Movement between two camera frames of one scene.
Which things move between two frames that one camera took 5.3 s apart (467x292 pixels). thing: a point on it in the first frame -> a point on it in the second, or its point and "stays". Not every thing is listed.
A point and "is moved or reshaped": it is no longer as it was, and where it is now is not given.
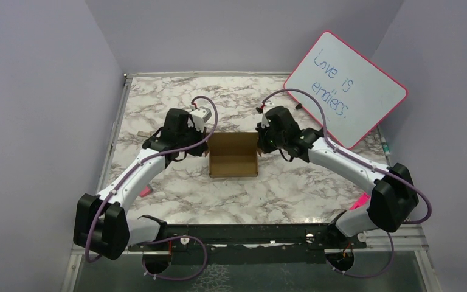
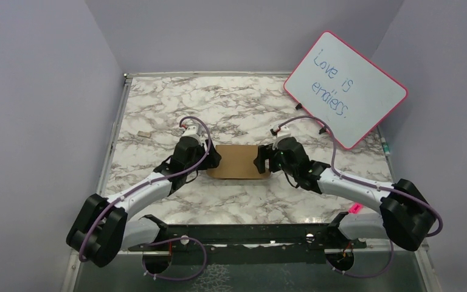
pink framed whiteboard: x=360 y=95 stays
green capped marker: x=385 y=146 stays
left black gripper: x=199 y=149 -> x=214 y=160
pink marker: x=362 y=201 stays
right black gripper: x=265 y=146 -> x=266 y=151
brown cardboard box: x=233 y=154 is moved or reshaped
